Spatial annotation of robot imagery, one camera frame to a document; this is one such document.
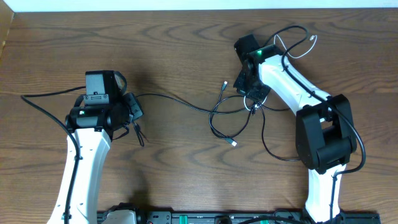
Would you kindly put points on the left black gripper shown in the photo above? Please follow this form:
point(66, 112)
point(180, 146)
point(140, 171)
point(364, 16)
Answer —
point(136, 108)

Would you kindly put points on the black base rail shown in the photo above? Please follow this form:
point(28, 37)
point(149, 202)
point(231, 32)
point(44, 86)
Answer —
point(128, 213)

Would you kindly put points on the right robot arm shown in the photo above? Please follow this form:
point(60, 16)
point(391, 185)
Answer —
point(323, 139)

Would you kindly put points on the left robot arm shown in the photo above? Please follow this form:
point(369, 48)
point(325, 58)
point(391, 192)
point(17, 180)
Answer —
point(88, 146)

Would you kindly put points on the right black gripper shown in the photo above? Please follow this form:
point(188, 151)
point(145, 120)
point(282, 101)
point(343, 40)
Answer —
point(239, 84)

